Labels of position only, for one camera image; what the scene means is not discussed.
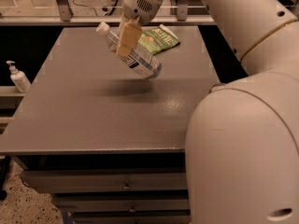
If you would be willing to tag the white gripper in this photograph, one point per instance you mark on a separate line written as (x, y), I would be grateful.
(139, 6)

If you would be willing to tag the blue plastic water bottle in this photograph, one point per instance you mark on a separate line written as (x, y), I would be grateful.
(140, 60)

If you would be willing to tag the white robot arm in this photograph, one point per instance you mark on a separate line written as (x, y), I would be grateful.
(241, 149)

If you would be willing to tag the white pump dispenser bottle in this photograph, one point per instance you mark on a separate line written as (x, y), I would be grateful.
(19, 78)

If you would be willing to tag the green chip bag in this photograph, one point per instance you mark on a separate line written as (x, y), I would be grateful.
(158, 39)

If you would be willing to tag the grey drawer cabinet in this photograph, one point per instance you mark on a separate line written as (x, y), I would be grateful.
(106, 144)

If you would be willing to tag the metal railing frame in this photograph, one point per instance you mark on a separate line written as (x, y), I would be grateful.
(89, 12)

